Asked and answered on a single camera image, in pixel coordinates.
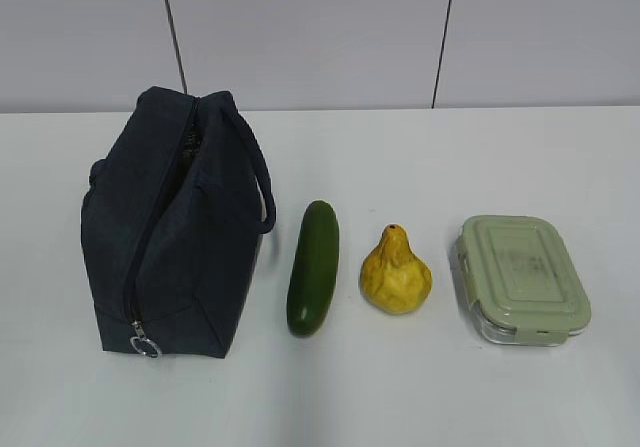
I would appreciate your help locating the green lid food container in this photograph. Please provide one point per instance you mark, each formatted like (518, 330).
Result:
(519, 281)

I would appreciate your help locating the dark navy lunch bag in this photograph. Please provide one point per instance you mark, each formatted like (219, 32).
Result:
(171, 226)

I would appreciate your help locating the green cucumber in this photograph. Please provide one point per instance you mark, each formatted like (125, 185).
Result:
(314, 271)

